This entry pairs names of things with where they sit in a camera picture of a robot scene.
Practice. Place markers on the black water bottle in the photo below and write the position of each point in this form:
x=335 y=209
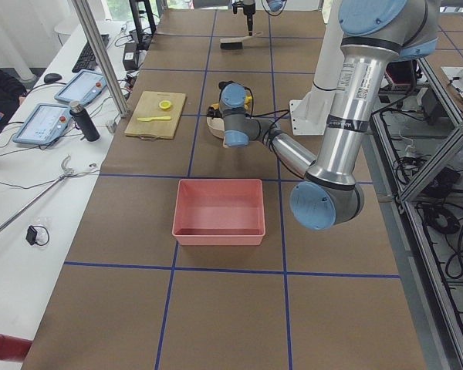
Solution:
x=83 y=121

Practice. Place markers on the black computer keyboard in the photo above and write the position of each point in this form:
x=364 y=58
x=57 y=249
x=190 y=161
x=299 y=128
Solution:
x=86 y=60

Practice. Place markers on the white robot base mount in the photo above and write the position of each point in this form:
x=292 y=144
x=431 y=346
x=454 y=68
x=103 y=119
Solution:
x=308 y=116

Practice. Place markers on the yellow toy corn cob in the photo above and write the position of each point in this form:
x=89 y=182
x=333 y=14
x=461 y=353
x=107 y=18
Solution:
x=248 y=100

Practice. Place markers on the teach pendant tablet near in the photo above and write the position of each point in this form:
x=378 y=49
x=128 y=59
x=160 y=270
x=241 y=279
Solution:
x=45 y=124

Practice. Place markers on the teach pendant tablet far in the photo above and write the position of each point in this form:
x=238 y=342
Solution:
x=84 y=87

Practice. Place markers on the red cylinder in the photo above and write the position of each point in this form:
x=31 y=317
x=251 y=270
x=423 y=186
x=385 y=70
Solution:
x=13 y=349

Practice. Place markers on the black computer mouse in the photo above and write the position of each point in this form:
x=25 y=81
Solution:
x=52 y=78

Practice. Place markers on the beige hand brush black bristles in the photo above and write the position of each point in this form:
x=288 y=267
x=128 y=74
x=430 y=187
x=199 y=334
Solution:
x=237 y=43

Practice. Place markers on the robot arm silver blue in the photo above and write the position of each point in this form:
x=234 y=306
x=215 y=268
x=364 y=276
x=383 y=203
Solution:
x=272 y=7
x=375 y=33

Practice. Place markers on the pink plastic bin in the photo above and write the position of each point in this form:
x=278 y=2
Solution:
x=219 y=212

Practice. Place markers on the teach pendant tablet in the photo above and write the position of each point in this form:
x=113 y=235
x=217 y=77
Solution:
x=45 y=124
x=84 y=87

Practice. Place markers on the black power adapter box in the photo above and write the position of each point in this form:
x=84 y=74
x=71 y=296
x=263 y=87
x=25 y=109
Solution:
x=131 y=56

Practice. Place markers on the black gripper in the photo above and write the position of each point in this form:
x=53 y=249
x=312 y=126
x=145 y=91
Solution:
x=248 y=14
x=216 y=112

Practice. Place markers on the beige plastic dustpan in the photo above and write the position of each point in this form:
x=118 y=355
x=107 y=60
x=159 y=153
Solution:
x=217 y=129

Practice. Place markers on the yellow plastic toy knife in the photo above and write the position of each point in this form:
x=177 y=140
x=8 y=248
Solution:
x=154 y=118

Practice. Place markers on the aluminium frame post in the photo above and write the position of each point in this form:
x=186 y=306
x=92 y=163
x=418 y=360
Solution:
x=92 y=33

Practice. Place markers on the small black clip device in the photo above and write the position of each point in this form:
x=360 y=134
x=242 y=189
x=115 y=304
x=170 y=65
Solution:
x=32 y=235

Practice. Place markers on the wooden cutting board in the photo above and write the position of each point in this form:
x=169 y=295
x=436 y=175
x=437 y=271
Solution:
x=148 y=106

